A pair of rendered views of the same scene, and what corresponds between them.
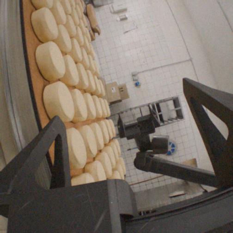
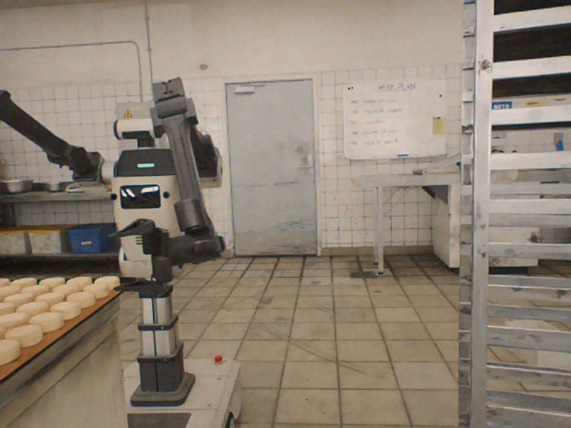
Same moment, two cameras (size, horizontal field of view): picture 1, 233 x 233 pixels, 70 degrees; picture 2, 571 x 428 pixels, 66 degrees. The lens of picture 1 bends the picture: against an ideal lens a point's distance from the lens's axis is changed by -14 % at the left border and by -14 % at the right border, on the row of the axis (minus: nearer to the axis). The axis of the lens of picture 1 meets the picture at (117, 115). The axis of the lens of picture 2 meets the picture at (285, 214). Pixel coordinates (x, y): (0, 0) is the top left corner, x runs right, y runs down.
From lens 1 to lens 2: 82 cm
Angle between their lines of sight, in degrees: 87
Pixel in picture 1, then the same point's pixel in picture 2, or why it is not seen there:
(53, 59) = (56, 315)
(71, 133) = (81, 298)
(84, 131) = (52, 299)
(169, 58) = not seen: outside the picture
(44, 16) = (38, 329)
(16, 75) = (49, 355)
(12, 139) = (81, 346)
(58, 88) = (70, 307)
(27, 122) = (70, 336)
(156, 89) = not seen: outside the picture
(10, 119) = (75, 349)
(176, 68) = not seen: outside the picture
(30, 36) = (53, 335)
